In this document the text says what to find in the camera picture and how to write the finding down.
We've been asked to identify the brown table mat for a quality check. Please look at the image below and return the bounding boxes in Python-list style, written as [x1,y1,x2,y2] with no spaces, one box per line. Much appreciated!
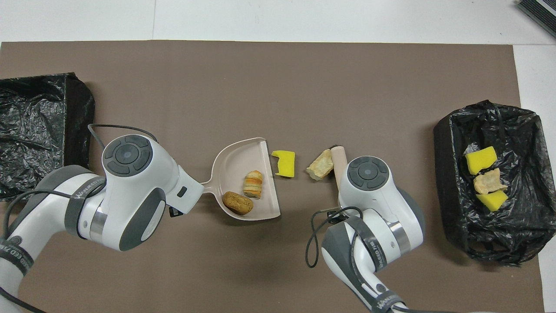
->
[0,41,546,313]

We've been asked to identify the notched yellow sponge piece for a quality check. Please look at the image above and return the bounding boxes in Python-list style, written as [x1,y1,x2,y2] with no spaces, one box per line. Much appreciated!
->
[271,150,296,178]

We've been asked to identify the large yellow sponge piece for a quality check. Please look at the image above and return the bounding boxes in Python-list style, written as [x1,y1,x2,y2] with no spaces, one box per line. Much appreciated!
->
[466,146,498,175]

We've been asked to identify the beige plastic dustpan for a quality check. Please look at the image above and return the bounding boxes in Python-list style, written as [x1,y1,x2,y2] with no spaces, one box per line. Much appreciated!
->
[201,137,281,221]

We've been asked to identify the open bin with black bag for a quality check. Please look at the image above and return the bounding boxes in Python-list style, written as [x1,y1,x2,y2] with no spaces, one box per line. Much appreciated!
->
[434,100,556,266]

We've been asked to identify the dark ribbed device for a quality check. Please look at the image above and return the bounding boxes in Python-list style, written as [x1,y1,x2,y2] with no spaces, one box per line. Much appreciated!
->
[517,0,556,40]

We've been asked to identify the beige hand brush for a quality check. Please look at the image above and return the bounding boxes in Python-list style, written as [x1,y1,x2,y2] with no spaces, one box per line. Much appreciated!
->
[330,146,348,193]

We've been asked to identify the oval brown bread roll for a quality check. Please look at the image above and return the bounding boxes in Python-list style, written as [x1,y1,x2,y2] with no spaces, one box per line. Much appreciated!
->
[222,191,255,216]

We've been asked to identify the small yellow sponge piece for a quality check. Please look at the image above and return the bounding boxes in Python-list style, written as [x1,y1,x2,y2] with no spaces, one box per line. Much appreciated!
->
[476,190,509,212]

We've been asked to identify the box wrapped in black bag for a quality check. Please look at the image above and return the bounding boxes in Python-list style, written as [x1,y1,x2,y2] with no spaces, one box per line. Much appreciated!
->
[0,73,96,202]

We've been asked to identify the pale bread chunk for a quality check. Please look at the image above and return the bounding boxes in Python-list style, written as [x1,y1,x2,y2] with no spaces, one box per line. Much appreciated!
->
[305,149,335,181]

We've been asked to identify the golden croissant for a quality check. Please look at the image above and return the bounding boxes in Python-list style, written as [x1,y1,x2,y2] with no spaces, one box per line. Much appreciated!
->
[242,170,264,200]

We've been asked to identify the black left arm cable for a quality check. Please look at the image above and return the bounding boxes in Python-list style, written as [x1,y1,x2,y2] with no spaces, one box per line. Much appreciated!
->
[0,124,159,313]

